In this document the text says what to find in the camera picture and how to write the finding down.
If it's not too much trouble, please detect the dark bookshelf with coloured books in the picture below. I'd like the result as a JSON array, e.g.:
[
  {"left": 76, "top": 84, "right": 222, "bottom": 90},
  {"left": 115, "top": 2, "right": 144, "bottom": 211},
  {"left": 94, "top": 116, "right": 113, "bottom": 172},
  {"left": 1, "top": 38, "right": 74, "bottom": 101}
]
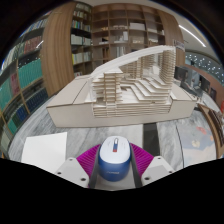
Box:
[{"left": 0, "top": 13, "right": 51, "bottom": 156}]

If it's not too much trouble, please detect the long ceiling light strip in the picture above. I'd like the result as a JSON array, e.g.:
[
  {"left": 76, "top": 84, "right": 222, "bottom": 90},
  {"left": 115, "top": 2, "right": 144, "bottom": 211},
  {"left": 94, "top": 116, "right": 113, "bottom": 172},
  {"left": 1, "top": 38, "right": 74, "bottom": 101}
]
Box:
[{"left": 178, "top": 24, "right": 207, "bottom": 48}]

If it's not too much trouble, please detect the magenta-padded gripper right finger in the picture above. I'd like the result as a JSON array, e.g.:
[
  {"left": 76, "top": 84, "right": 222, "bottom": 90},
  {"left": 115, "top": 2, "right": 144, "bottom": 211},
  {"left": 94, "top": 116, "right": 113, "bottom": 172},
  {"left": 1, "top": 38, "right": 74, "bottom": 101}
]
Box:
[{"left": 128, "top": 142, "right": 176, "bottom": 188}]

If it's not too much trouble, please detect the wooden architectural building model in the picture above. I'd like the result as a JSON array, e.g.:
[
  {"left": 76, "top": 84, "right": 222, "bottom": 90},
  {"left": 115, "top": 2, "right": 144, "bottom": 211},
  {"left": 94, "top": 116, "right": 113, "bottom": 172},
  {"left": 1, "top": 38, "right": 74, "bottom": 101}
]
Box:
[{"left": 46, "top": 45, "right": 198, "bottom": 129}]

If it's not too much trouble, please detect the white mouse pad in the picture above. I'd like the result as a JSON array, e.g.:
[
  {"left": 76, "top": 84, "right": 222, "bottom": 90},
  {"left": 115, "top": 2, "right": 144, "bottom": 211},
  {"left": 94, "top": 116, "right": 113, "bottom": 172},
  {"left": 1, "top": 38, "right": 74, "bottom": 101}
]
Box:
[{"left": 20, "top": 131, "right": 69, "bottom": 175}]

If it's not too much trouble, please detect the wooden bookshelf unit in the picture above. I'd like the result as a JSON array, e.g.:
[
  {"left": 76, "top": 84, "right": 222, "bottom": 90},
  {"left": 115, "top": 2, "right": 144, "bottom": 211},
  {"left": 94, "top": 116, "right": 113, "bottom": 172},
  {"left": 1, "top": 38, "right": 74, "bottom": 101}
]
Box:
[{"left": 41, "top": 2, "right": 185, "bottom": 98}]

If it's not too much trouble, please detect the white and blue computer mouse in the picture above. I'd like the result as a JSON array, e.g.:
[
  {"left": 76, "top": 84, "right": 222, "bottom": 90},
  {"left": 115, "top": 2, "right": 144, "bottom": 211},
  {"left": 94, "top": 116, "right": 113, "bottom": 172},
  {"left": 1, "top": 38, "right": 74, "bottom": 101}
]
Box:
[{"left": 97, "top": 136, "right": 132, "bottom": 183}]

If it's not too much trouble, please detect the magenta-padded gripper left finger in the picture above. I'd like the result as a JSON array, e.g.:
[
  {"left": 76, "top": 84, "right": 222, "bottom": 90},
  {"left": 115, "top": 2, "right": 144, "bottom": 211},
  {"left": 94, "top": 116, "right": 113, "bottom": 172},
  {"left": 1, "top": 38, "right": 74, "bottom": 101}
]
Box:
[{"left": 54, "top": 143, "right": 102, "bottom": 190}]

